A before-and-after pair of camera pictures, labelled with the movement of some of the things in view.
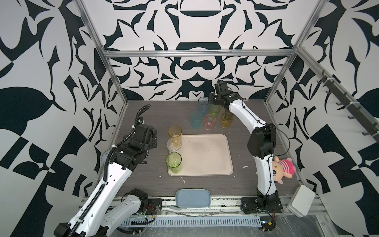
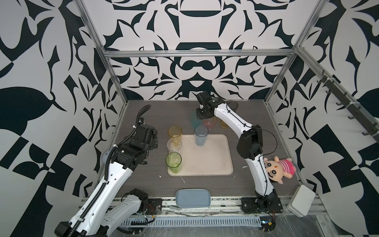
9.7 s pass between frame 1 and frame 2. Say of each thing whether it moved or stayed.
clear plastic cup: stayed
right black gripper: moved
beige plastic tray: stayed
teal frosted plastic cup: stayed
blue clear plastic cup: moved
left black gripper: stayed
